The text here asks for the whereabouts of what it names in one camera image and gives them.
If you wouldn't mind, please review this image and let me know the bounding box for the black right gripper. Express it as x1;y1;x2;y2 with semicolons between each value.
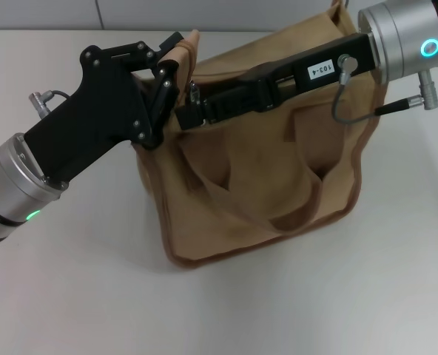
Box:
175;32;378;130

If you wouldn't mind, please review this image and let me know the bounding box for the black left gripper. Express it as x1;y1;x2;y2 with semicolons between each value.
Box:
23;32;185;185

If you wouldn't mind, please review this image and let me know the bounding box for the silver metal zipper pull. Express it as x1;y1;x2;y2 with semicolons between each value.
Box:
188;80;203;107

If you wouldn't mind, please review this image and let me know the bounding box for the khaki canvas food bag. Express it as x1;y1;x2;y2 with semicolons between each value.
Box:
135;0;390;268

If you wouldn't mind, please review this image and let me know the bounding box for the grey left gripper cable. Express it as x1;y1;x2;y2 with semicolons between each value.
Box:
28;88;72;111

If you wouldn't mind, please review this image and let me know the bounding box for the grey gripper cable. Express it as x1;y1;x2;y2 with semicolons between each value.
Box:
28;88;72;111
331;53;438;125

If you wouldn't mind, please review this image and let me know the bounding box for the grey right gripper cable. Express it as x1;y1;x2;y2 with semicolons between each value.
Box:
331;53;438;125

